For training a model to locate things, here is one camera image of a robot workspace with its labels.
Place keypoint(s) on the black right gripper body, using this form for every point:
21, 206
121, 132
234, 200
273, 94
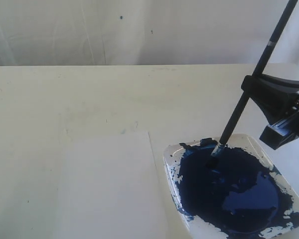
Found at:
284, 131

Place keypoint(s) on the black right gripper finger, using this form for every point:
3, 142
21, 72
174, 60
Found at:
270, 86
273, 107

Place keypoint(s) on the black paintbrush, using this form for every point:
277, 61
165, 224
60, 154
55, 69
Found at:
233, 120

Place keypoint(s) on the white square paint dish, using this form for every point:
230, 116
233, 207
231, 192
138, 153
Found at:
243, 196

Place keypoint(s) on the white paper sheet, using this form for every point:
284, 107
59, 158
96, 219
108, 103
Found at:
109, 190

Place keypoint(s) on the white backdrop cloth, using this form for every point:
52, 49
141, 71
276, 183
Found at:
135, 32

